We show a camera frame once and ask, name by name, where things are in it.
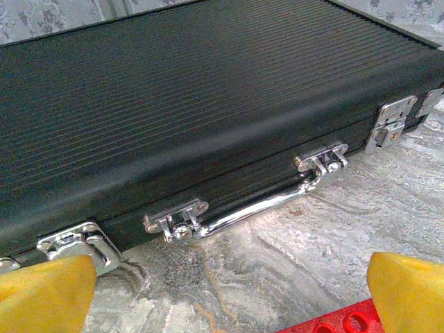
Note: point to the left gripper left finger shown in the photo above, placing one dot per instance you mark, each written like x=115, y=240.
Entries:
x=41, y=298

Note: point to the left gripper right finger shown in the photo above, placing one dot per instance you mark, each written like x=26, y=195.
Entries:
x=412, y=298

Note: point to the red toy brick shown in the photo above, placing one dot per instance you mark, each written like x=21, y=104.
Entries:
x=338, y=317

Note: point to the black ribbed carrying case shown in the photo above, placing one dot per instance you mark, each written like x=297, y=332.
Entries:
x=208, y=86

